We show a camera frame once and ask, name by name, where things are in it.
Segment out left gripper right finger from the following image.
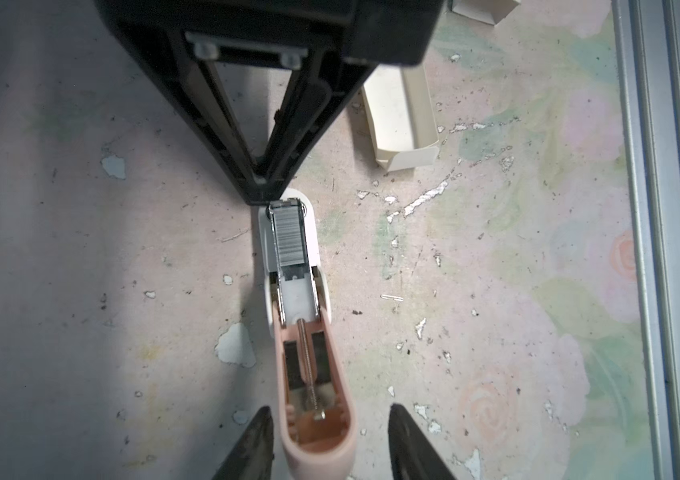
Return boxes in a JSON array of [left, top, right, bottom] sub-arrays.
[[388, 403, 455, 480]]

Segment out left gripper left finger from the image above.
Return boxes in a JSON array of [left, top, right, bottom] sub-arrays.
[[212, 406, 274, 480]]

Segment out white staple box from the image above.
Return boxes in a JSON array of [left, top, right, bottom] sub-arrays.
[[451, 0, 521, 26]]

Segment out pink stapler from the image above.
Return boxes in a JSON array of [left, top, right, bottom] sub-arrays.
[[258, 188, 358, 479]]

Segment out staple box tray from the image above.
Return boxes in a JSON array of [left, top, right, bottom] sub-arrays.
[[362, 65, 440, 172]]

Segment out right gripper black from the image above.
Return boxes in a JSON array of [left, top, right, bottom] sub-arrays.
[[95, 1, 444, 206]]

